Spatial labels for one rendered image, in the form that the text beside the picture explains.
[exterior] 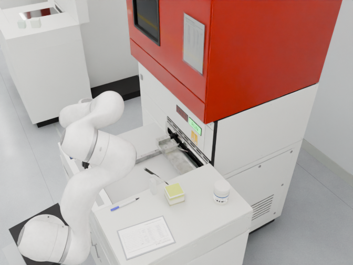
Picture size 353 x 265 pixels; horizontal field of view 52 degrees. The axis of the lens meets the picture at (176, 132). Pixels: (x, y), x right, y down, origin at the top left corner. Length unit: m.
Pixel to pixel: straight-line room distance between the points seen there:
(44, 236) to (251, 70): 1.07
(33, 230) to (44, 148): 2.37
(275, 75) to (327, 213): 1.55
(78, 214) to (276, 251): 1.83
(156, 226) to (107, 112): 0.66
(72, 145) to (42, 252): 0.39
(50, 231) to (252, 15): 1.09
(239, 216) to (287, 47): 0.80
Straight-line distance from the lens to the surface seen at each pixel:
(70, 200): 1.14
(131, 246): 1.53
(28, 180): 3.32
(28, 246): 1.25
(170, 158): 1.98
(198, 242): 1.56
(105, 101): 1.11
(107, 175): 1.08
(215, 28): 1.43
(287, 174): 2.47
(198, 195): 1.68
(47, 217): 1.66
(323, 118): 3.28
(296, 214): 2.98
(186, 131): 1.96
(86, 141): 1.02
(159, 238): 1.54
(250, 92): 1.73
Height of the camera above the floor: 2.24
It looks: 39 degrees down
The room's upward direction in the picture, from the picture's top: straight up
